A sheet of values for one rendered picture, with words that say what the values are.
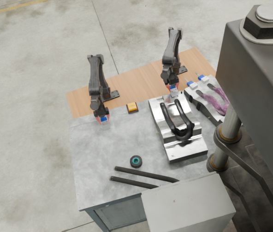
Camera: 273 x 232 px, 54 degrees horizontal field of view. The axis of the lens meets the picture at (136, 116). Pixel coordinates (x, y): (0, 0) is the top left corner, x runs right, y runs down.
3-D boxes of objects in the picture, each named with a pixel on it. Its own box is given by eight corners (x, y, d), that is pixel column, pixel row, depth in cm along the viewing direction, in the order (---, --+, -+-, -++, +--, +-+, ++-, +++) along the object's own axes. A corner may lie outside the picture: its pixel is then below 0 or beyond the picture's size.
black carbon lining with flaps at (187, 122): (158, 105, 197) (157, 96, 189) (179, 99, 198) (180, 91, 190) (174, 145, 177) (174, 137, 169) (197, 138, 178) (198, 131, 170)
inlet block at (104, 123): (98, 115, 193) (97, 111, 188) (105, 113, 193) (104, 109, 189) (103, 130, 185) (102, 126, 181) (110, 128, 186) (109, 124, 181)
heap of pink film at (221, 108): (197, 96, 199) (198, 89, 193) (216, 85, 203) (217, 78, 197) (221, 120, 185) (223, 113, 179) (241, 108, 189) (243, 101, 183)
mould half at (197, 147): (149, 106, 206) (147, 95, 195) (181, 98, 207) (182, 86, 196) (169, 164, 176) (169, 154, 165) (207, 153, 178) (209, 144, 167)
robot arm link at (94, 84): (100, 90, 168) (100, 48, 178) (86, 91, 169) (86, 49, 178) (104, 98, 180) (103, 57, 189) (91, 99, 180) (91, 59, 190)
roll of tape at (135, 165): (137, 155, 183) (136, 152, 180) (145, 163, 179) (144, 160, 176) (127, 162, 180) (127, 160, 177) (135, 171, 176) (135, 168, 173)
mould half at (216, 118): (183, 93, 209) (184, 84, 200) (210, 78, 215) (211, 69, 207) (228, 140, 183) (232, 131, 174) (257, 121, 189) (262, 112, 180)
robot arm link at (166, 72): (171, 80, 178) (172, 64, 170) (158, 78, 180) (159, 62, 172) (175, 72, 186) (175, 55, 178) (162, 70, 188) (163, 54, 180)
